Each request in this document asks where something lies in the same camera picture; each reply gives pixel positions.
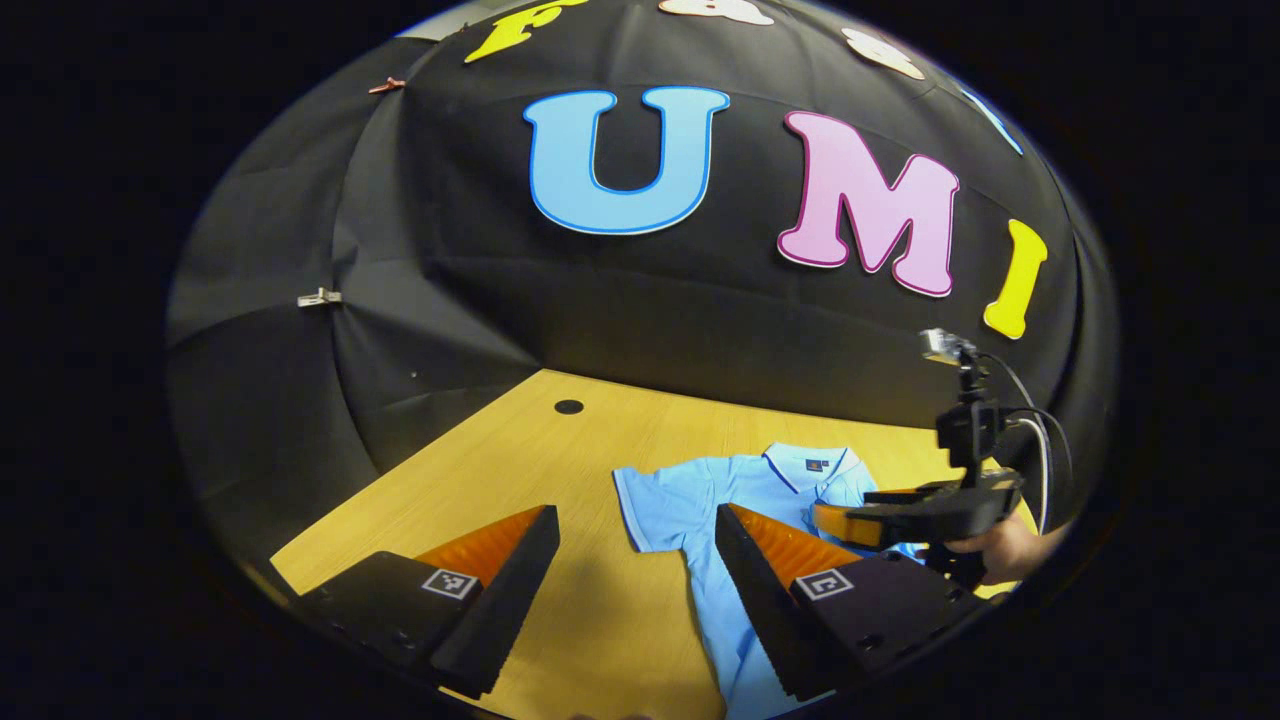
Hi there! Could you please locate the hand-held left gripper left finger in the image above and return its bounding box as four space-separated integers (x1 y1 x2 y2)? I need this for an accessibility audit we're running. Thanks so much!
298 503 561 701

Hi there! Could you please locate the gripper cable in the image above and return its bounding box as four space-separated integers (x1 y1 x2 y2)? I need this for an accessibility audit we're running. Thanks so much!
980 352 1077 537

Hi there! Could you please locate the light blue T-shirt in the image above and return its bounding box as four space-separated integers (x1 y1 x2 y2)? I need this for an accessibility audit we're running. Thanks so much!
612 443 931 720

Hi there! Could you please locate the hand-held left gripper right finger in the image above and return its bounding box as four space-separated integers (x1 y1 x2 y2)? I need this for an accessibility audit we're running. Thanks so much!
714 502 991 703

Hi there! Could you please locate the black backdrop cloth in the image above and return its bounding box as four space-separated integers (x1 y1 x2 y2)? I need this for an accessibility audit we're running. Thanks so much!
165 0 1121 601

